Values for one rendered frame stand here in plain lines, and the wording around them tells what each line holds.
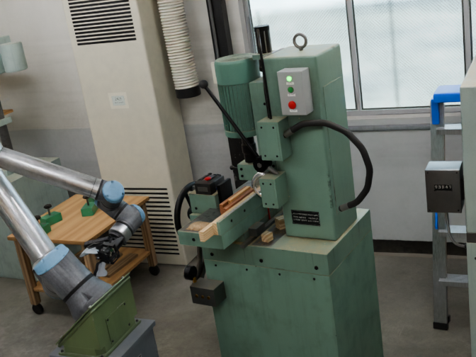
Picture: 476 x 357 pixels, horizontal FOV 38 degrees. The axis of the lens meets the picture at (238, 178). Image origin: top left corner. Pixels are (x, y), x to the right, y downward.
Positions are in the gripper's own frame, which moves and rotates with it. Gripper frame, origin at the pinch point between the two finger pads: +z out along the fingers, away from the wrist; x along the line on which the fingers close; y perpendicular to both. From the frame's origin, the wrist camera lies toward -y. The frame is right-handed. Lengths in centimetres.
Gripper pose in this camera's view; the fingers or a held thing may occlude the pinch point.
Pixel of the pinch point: (84, 270)
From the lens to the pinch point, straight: 293.5
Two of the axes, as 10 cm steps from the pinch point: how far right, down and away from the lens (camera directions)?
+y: 8.6, 1.3, -5.0
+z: -4.6, 6.2, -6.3
